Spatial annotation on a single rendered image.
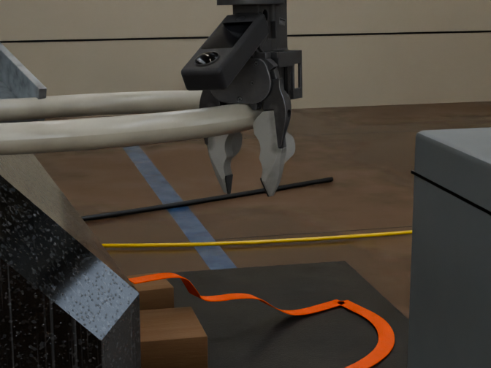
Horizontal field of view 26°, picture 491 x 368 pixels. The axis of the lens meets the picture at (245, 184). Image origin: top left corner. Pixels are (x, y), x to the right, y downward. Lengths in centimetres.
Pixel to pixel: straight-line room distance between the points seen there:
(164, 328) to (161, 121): 185
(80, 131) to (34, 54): 590
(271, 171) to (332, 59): 618
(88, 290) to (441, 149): 56
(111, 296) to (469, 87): 621
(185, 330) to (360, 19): 474
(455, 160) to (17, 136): 60
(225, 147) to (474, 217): 36
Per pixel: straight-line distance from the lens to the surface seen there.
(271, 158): 110
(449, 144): 140
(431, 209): 145
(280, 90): 109
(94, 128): 100
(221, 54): 104
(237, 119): 108
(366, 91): 739
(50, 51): 690
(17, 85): 153
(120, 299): 164
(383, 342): 301
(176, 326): 286
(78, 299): 159
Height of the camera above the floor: 110
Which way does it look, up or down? 13 degrees down
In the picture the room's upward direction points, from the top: straight up
